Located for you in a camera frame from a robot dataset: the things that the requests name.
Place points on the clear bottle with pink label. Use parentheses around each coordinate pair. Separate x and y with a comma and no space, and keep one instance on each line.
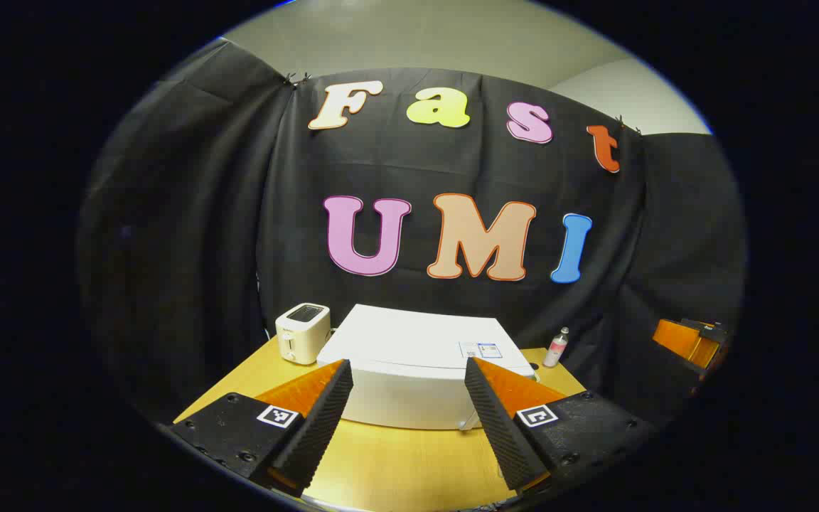
(556,350)

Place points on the cream toaster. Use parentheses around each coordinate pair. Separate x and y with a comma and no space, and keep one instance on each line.
(303,338)

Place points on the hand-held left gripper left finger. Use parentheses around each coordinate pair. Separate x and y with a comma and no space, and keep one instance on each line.
(317,434)

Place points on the black cloth clip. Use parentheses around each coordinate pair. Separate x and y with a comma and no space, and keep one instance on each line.
(627,125)
(296,78)

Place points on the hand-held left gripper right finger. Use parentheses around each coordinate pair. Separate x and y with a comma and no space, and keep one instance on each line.
(502,434)

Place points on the white microwave oven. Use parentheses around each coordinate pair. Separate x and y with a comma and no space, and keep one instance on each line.
(409,341)

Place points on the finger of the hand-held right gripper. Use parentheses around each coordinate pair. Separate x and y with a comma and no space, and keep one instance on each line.
(680,343)

